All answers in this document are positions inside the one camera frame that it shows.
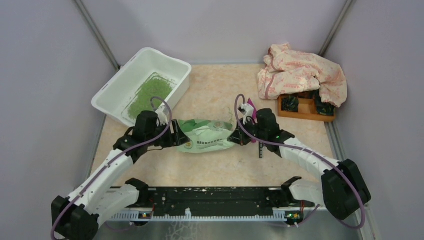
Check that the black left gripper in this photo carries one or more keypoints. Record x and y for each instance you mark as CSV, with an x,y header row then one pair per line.
x,y
177,138

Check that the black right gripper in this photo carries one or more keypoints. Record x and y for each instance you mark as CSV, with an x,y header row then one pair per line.
x,y
239,135

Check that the black bag clip strip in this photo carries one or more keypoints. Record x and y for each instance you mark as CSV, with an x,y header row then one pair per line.
x,y
260,151

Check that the green cat litter bag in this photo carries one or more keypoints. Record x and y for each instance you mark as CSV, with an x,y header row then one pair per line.
x,y
205,136

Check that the purple plastic scoop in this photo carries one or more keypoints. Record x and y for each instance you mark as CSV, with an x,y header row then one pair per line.
x,y
251,109

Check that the white plastic litter box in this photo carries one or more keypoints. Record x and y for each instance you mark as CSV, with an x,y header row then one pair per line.
x,y
116,95

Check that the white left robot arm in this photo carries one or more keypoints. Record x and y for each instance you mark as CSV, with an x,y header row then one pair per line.
x,y
79,215

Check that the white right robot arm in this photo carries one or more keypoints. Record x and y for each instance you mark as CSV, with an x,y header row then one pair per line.
x,y
340,186

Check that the spilled green litter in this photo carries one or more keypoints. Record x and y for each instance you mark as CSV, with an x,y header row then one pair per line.
x,y
230,115

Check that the green litter in box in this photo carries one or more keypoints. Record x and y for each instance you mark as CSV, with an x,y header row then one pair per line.
x,y
155,85

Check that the dark patterned item left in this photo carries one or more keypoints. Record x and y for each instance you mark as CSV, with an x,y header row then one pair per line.
x,y
290,104

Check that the dark patterned item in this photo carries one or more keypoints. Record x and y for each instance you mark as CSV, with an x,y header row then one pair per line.
x,y
290,104
323,108

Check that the wooden tray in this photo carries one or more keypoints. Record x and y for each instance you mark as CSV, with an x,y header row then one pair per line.
x,y
306,110

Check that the pink patterned cloth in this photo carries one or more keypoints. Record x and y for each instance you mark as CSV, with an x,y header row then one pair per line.
x,y
289,71

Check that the dark patterned item right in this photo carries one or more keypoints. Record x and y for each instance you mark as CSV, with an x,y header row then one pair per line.
x,y
323,108

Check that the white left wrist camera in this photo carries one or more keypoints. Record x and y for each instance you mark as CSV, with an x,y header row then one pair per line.
x,y
162,116

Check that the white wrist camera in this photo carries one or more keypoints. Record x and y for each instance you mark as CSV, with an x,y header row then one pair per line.
x,y
243,109
162,116

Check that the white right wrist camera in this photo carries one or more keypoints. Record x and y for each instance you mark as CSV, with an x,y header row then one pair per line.
x,y
243,109

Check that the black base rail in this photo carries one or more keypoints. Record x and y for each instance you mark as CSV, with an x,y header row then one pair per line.
x,y
215,204

